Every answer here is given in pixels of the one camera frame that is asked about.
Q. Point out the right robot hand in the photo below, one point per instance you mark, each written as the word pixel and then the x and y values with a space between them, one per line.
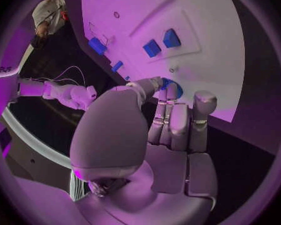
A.
pixel 83 97

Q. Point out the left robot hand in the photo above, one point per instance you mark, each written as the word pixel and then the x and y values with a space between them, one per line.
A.
pixel 112 127

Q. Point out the blue gear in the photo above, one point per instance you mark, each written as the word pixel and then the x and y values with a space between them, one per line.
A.
pixel 180 91

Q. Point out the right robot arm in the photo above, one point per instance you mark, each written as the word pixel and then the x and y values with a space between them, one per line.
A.
pixel 35 89

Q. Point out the white task board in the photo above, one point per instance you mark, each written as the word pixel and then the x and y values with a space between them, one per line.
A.
pixel 201 60

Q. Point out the blue cylinder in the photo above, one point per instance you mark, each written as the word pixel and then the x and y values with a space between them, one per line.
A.
pixel 117 66

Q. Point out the small blue peg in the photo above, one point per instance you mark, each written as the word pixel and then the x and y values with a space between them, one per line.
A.
pixel 127 77

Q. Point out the blue ribbed block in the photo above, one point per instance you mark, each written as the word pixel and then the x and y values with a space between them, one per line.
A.
pixel 97 45

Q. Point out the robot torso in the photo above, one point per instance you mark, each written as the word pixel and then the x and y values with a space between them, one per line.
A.
pixel 25 153

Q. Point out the blue square block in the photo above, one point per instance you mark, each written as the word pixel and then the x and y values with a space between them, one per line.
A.
pixel 152 48

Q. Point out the person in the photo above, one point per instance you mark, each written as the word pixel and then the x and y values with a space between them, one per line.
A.
pixel 49 13

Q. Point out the blue hexagonal block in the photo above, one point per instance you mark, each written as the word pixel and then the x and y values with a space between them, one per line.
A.
pixel 171 38

